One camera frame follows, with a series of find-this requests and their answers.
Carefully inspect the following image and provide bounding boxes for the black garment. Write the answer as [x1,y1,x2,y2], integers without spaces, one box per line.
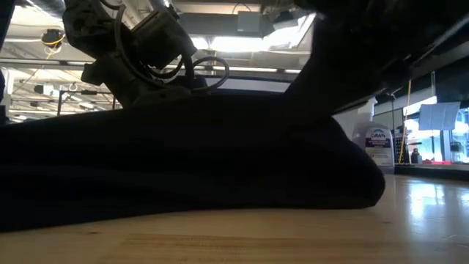
[0,93,386,232]

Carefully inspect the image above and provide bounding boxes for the clear spray bottle blue trigger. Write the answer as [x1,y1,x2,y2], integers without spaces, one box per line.
[346,97,396,175]

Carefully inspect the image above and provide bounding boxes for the grey ceiling box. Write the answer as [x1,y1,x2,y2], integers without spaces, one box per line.
[237,10,262,34]

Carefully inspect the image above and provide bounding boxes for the white paper sheet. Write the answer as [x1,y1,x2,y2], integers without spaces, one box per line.
[418,101,462,131]

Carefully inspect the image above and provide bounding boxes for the black looped gripper cable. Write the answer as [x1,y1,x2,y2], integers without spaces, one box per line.
[114,3,231,93]

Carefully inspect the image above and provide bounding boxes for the rectangular ceiling duct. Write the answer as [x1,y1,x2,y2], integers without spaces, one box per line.
[263,12,320,53]

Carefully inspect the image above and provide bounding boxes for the black background rig frame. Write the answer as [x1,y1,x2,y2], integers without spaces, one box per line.
[56,89,122,117]

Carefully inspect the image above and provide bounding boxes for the yellow black ceiling cord reel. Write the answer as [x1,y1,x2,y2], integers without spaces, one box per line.
[40,28,67,51]

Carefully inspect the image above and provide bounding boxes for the yellow hanging cord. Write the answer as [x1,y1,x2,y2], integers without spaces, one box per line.
[398,80,413,164]

